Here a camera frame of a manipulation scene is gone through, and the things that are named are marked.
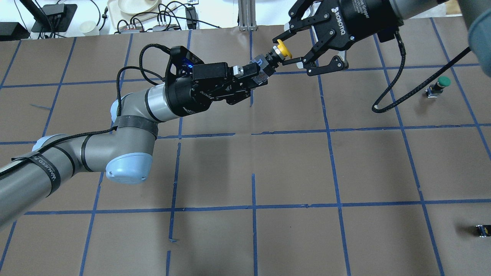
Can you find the yellow push button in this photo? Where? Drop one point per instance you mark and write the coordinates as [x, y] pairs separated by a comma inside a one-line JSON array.
[[269, 61]]

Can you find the beige square tray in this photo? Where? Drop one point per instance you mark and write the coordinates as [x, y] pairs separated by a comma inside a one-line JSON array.
[[115, 15]]

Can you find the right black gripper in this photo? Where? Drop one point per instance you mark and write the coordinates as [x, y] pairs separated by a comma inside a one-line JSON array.
[[358, 17]]

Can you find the white paper cup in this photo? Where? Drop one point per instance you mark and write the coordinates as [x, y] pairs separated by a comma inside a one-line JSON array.
[[89, 28]]

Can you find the aluminium frame post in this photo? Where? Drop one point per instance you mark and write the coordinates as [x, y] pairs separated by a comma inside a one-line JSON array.
[[247, 15]]

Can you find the beige round plate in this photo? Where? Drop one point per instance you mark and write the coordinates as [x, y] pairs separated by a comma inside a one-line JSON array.
[[133, 7]]

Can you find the green push button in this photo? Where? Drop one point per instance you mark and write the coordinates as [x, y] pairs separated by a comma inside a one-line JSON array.
[[434, 90]]

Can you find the brown paper table cover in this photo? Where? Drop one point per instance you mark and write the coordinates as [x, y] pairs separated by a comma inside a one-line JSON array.
[[304, 179]]

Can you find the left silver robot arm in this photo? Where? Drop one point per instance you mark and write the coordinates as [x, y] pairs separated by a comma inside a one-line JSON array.
[[123, 152]]

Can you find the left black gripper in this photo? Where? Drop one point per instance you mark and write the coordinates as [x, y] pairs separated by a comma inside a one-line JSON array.
[[185, 100]]

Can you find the black power adapter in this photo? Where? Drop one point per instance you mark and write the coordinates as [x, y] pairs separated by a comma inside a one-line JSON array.
[[191, 18]]

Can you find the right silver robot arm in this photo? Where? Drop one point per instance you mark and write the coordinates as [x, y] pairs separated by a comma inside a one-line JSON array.
[[475, 16]]

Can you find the black button at edge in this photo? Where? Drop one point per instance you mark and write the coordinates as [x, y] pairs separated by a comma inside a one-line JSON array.
[[483, 230]]

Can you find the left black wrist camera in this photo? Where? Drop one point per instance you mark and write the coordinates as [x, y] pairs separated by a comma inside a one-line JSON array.
[[181, 63]]

